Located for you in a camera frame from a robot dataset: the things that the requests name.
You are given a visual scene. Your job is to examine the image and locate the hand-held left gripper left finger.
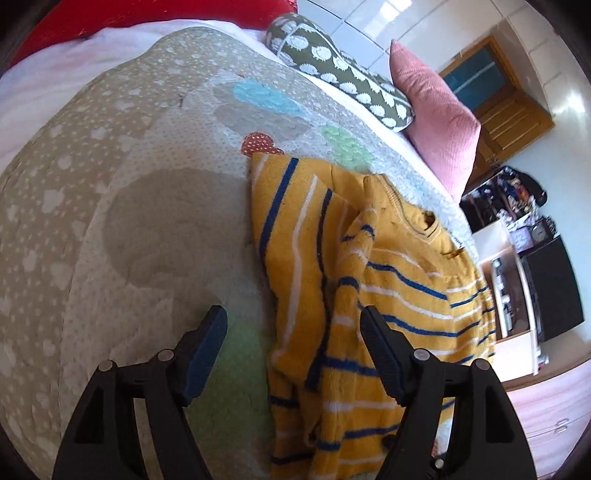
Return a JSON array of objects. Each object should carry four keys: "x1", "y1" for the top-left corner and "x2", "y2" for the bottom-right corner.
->
[{"x1": 52, "y1": 305, "x2": 228, "y2": 480}]

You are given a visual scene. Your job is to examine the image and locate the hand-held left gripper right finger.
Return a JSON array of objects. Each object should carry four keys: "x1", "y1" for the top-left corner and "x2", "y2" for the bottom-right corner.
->
[{"x1": 360, "y1": 305, "x2": 539, "y2": 480}]

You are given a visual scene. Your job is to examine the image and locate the yellow striped sweater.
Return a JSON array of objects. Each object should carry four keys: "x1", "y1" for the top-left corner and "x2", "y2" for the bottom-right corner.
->
[{"x1": 249, "y1": 152, "x2": 498, "y2": 480}]

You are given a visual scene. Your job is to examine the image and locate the white cabinet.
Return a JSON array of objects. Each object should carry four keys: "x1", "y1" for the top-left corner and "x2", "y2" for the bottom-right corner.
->
[{"x1": 471, "y1": 217, "x2": 546, "y2": 380}]

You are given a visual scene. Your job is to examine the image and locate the pink drawer chest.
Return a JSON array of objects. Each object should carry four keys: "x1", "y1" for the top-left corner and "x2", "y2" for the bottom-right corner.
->
[{"x1": 503, "y1": 351, "x2": 591, "y2": 476}]

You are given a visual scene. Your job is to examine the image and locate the black television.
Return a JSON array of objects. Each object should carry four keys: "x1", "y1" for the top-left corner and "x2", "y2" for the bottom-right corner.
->
[{"x1": 519, "y1": 235, "x2": 585, "y2": 344}]

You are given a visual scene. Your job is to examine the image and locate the printed quilted blanket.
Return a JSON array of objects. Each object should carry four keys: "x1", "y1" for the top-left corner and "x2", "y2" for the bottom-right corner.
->
[{"x1": 0, "y1": 27, "x2": 481, "y2": 480}]

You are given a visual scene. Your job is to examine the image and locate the cluttered shelf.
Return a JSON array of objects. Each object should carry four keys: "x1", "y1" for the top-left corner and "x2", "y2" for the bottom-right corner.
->
[{"x1": 459, "y1": 166, "x2": 550, "y2": 222}]

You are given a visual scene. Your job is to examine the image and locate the pink pillow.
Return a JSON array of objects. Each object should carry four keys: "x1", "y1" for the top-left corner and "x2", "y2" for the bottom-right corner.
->
[{"x1": 389, "y1": 39, "x2": 482, "y2": 204}]

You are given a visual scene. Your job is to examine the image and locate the wooden door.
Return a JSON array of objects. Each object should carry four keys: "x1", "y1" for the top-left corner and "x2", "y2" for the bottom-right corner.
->
[{"x1": 438, "y1": 36, "x2": 555, "y2": 183}]

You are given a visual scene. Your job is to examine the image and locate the green patterned pillow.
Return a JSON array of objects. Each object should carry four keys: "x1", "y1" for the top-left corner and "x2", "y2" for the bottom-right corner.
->
[{"x1": 266, "y1": 14, "x2": 415, "y2": 133}]

